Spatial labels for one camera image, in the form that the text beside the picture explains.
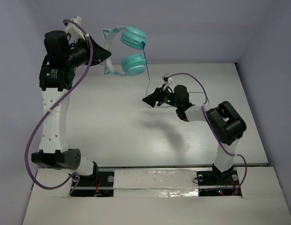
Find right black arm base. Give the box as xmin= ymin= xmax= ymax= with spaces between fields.
xmin=192 ymin=170 xmax=242 ymax=197

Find teal cat-ear headphones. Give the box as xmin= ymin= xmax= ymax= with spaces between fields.
xmin=102 ymin=26 xmax=147 ymax=76

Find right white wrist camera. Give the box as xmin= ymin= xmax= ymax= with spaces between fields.
xmin=161 ymin=74 xmax=173 ymax=90

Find aluminium rail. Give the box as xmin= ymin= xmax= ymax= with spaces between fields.
xmin=98 ymin=163 xmax=270 ymax=170

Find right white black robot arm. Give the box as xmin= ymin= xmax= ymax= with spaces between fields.
xmin=142 ymin=85 xmax=246 ymax=184

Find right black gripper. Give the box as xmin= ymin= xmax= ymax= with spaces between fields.
xmin=143 ymin=84 xmax=180 ymax=109

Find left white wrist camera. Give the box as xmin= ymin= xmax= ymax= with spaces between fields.
xmin=65 ymin=16 xmax=85 ymax=42

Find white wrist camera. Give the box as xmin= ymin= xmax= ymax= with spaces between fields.
xmin=161 ymin=74 xmax=173 ymax=90
xmin=65 ymin=16 xmax=85 ymax=42

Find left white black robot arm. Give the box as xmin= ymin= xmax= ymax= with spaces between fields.
xmin=31 ymin=30 xmax=111 ymax=185

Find thin blue headphone cable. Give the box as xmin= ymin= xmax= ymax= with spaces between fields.
xmin=140 ymin=41 xmax=211 ymax=110

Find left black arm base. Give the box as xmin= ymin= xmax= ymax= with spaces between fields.
xmin=70 ymin=171 xmax=115 ymax=197

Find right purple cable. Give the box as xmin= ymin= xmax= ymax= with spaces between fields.
xmin=168 ymin=72 xmax=248 ymax=196

